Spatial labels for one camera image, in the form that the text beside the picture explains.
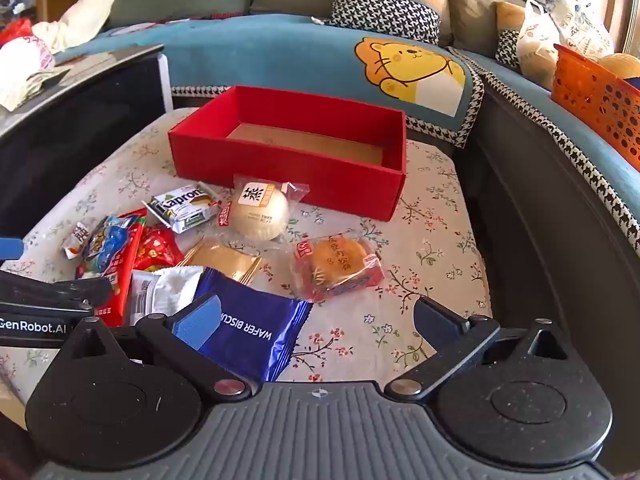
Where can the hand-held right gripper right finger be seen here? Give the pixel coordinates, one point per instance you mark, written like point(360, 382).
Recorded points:
point(440, 325)

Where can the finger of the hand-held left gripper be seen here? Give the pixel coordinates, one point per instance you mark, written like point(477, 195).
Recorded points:
point(75, 292)
point(11, 250)

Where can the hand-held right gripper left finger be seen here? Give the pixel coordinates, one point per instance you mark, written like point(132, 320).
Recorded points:
point(197, 322)

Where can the white silver snack packet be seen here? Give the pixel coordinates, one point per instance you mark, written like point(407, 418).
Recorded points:
point(165, 290)

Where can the red green-edged snack packet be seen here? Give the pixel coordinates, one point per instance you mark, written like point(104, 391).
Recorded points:
point(122, 280)

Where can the blue wafer biscuit packet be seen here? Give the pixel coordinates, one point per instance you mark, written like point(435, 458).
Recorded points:
point(250, 325)

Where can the small white red candy packet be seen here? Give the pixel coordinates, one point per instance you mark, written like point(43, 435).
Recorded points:
point(77, 240)

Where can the blue cartoon snack packet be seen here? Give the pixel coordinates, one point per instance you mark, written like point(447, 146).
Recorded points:
point(107, 245)

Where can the gold foil packet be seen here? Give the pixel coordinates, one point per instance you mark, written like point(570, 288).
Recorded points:
point(225, 260)

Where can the red snack bag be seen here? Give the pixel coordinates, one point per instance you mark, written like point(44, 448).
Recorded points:
point(157, 250)

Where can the green white wafer packet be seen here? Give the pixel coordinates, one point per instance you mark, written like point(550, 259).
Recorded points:
point(182, 207)

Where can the round steamed cake packet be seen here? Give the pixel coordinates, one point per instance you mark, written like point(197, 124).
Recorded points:
point(260, 215)

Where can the brown pastry clear packet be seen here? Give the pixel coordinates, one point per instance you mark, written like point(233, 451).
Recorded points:
point(332, 260)

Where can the red cardboard box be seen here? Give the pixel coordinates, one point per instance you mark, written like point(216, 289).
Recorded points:
point(300, 185)

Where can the black glossy cabinet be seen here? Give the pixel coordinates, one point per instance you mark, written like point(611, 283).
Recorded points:
point(75, 125)

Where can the white red plastic bag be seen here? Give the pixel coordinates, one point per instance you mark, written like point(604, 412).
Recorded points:
point(25, 60)

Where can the blue houndstooth-edged sofa cover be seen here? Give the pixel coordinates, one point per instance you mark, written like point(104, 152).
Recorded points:
point(540, 110)

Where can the cream blanket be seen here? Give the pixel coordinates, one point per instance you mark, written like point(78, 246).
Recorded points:
point(85, 10)

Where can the orange plastic basket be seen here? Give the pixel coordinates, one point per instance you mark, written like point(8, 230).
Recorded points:
point(595, 100)

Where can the blue lion print sofa cover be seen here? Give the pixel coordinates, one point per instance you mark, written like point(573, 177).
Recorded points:
point(275, 55)

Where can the small orange houndstooth pillow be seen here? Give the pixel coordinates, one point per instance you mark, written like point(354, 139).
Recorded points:
point(507, 25)

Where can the yellow round item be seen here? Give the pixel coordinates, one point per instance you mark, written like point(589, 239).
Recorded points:
point(620, 65)

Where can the printed white plastic bag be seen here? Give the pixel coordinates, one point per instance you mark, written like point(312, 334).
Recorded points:
point(580, 20)

